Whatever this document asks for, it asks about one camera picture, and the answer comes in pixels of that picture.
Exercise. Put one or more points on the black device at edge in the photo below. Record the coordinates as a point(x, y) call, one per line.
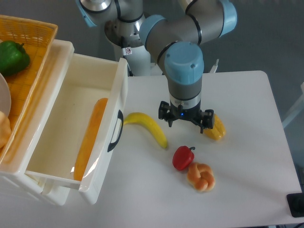
point(296, 204)

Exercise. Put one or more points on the green bell pepper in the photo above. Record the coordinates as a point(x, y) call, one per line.
point(13, 58)

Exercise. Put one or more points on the white plate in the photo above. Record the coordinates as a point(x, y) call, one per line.
point(5, 97)

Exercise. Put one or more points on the yellow woven basket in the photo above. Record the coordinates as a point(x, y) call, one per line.
point(37, 38)

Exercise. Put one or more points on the yellow banana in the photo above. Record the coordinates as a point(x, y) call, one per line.
point(149, 124)

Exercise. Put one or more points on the white drawer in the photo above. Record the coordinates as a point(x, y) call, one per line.
point(88, 79)

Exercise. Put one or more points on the yellow bell pepper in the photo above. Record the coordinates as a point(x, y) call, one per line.
point(218, 131)

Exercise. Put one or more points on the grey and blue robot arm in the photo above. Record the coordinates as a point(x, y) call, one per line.
point(174, 45)

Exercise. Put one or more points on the white drawer cabinet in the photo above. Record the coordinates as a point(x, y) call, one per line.
point(14, 160)

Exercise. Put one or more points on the orange baguette in drawer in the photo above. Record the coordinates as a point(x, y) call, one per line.
point(89, 138)

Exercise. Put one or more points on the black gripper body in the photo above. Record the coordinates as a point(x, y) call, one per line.
point(169, 111)

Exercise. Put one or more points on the knotted bread roll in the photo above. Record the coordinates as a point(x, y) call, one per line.
point(200, 177)

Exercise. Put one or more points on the red bell pepper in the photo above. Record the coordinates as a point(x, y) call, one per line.
point(183, 157)

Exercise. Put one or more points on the bread roll in basket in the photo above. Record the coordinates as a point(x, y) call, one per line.
point(5, 129)

